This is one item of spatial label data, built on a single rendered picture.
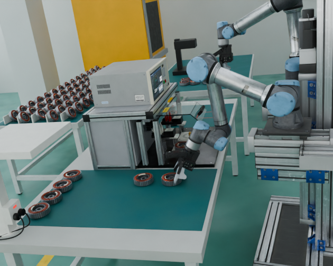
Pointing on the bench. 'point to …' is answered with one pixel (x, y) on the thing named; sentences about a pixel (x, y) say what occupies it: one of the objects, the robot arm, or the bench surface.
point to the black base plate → (207, 160)
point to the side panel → (110, 145)
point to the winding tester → (127, 83)
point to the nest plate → (183, 136)
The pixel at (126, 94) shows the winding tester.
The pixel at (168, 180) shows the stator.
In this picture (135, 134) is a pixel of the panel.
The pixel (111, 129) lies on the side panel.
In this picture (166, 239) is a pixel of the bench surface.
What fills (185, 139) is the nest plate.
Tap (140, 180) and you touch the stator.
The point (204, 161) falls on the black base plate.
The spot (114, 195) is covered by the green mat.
